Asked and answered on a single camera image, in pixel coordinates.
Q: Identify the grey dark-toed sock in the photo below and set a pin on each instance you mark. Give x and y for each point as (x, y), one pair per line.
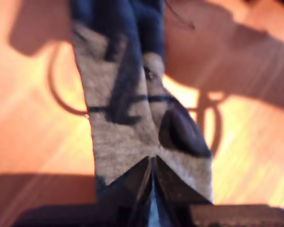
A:
(118, 132)

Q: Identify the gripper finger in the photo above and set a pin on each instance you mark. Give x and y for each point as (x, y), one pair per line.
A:
(177, 189)
(132, 182)

